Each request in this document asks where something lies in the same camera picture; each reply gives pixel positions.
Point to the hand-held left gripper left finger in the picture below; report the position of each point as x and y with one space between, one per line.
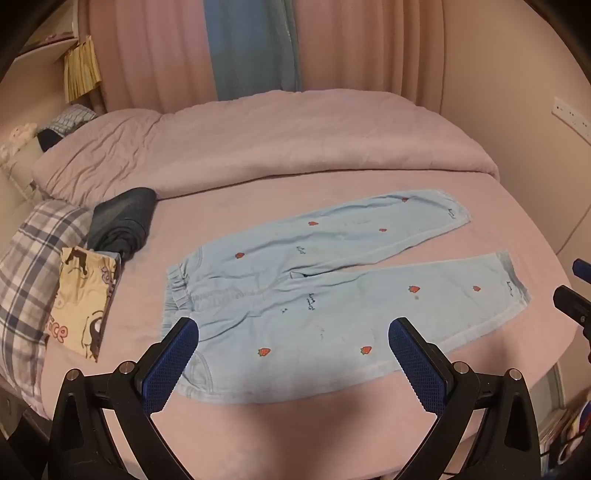
171 364

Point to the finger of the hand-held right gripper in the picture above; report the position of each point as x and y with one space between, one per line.
572 302
582 267

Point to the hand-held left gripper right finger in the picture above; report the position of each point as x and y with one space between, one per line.
418 369

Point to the light blue strawberry print pants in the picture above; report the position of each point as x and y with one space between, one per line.
323 295

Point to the cream cartoon print cloth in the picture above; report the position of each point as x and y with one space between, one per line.
83 300

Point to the stack of books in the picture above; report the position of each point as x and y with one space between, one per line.
558 434

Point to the white power strip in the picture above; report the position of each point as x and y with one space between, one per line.
572 114

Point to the folded dark jeans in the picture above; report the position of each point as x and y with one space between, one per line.
120 217

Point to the plaid pillow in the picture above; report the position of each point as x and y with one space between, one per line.
27 277

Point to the pink duvet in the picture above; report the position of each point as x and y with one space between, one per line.
277 138

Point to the checked cloth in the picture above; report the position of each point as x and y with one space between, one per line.
74 117

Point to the white plush toy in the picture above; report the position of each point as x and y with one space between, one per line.
18 138

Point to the yellow fringed cloth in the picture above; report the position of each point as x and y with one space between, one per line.
82 69

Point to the pink curtain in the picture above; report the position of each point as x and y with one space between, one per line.
364 46
152 50

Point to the blue curtain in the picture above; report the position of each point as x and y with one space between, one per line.
249 46

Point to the white shelf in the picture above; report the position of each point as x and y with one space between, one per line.
46 48

